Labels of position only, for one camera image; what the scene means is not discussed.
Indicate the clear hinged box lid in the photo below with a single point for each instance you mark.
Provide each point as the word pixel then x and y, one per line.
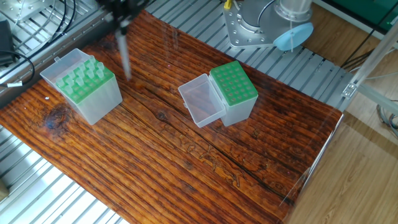
pixel 59 67
pixel 200 102

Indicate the translucent tip box green rack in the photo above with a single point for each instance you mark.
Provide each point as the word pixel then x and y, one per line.
pixel 239 99
pixel 93 102

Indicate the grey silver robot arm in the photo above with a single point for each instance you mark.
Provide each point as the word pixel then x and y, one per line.
pixel 273 22

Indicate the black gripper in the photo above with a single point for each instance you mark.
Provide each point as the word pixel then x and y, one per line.
pixel 124 4

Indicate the aluminium frame corner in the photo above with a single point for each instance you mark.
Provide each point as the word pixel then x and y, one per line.
pixel 367 78

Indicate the yellow tag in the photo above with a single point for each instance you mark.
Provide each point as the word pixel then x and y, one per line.
pixel 227 4

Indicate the glossy wooden board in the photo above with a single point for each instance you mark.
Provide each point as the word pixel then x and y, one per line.
pixel 186 174

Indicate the grey metal mount plate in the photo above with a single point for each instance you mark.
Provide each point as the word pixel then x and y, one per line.
pixel 245 31

